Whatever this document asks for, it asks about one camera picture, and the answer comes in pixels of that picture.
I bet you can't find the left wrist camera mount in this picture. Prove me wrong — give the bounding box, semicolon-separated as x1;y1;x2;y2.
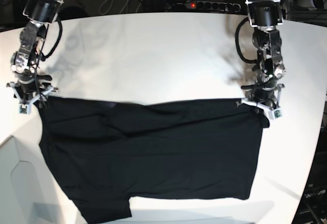
237;84;285;120

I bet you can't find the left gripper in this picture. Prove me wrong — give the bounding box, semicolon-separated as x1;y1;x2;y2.
251;80;278;114

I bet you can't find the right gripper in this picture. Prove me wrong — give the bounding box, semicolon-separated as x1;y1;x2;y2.
16;77;42;106

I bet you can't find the black power strip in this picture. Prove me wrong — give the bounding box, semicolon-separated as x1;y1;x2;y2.
168;1;242;13

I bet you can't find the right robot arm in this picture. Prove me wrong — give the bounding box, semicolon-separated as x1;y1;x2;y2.
7;0;65;114

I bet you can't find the black T-shirt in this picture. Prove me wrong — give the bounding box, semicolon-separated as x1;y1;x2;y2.
38;97;270;223

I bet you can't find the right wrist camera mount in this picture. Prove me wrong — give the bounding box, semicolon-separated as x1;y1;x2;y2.
6;80;58;114

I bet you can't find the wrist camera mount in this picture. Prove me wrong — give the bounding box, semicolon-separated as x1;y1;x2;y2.
6;80;58;114
237;84;285;120

